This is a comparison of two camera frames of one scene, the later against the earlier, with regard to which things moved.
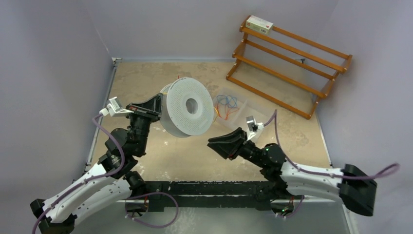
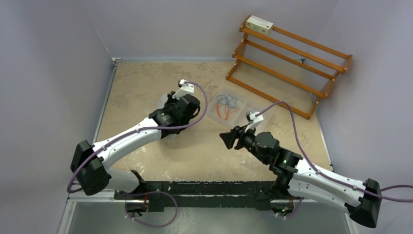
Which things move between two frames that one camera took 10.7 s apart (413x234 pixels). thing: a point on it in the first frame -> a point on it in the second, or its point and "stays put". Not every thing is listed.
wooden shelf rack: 316,56 stays put
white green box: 258,24 stays put
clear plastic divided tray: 232,106 stays put
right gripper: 227,146 -> 229,138
